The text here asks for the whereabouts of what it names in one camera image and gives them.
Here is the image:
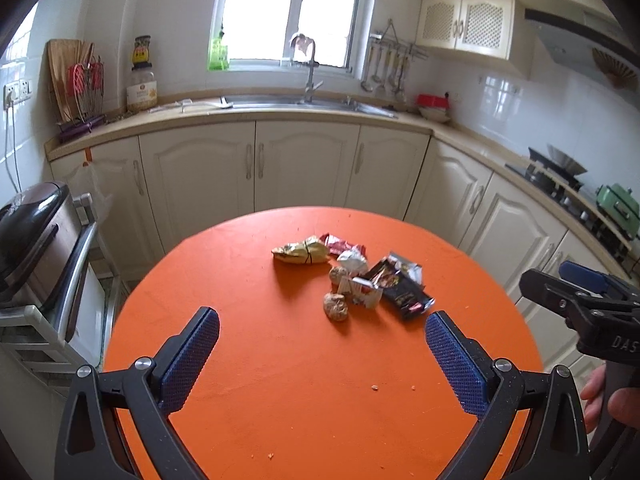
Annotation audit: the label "black snack wrapper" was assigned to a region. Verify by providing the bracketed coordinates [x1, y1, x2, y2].
[363, 258, 435, 320]

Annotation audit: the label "person's right hand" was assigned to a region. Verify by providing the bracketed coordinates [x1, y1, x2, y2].
[579, 365, 640, 434]

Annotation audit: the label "green electric cooker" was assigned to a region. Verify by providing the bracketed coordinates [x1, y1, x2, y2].
[596, 183, 640, 240]

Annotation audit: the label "red snack wrapper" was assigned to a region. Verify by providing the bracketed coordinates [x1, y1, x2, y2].
[319, 233, 367, 257]

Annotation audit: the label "cream lower cabinets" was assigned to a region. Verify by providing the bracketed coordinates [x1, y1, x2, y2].
[51, 122, 601, 378]

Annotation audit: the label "yellow snack bag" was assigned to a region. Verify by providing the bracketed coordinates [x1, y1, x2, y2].
[271, 236, 330, 264]

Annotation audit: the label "stainless steel sink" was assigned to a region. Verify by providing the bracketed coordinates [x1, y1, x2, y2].
[219, 96, 398, 119]

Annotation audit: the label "yellow black bottle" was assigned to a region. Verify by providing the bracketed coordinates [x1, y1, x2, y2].
[131, 35, 151, 68]

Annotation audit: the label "silver kitchen faucet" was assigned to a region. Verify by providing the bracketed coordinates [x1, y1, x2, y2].
[290, 32, 323, 104]

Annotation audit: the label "red lidded bowl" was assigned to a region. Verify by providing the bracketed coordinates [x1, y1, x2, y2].
[416, 94, 450, 124]

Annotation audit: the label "wooden cutting board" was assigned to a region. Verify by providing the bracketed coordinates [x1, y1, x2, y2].
[47, 39, 94, 124]

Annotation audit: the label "range hood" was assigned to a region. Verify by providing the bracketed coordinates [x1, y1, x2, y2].
[525, 9, 639, 107]

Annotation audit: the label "steel wok pan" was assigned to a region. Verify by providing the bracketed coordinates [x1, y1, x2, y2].
[547, 144, 587, 176]

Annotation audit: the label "black gas stove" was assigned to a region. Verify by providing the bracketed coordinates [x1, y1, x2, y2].
[506, 148, 639, 263]

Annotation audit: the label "small torn white wrapper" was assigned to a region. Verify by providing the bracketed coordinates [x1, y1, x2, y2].
[337, 276, 383, 309]

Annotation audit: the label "large glass jar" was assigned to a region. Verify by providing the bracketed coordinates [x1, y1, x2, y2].
[126, 63, 158, 113]

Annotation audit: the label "wall power socket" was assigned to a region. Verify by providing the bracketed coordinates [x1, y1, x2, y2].
[2, 79, 34, 110]

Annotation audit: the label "orange round table cover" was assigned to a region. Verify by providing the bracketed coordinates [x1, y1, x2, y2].
[105, 207, 541, 479]

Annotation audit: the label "green bottle on windowsill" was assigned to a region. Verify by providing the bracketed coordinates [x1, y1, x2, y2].
[207, 30, 230, 72]

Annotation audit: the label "wire dish rack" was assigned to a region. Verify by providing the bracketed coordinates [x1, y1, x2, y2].
[58, 58, 106, 144]

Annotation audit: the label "white paper ball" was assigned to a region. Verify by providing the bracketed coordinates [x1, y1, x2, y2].
[337, 248, 369, 275]

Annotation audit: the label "beige countertop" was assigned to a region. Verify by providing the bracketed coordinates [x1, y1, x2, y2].
[44, 102, 630, 278]

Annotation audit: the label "hanging utensil rail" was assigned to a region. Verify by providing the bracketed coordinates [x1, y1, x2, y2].
[360, 18, 430, 103]

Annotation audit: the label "upper lattice cabinet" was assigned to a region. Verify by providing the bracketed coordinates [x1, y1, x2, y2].
[416, 0, 536, 79]

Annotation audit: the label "window with white frame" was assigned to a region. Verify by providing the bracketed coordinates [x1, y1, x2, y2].
[209, 0, 374, 73]

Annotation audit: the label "black rice cooker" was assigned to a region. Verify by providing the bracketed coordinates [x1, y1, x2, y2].
[1, 181, 70, 304]

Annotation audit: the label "hanging clear plastic bag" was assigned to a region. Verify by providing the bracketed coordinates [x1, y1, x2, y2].
[72, 162, 114, 226]

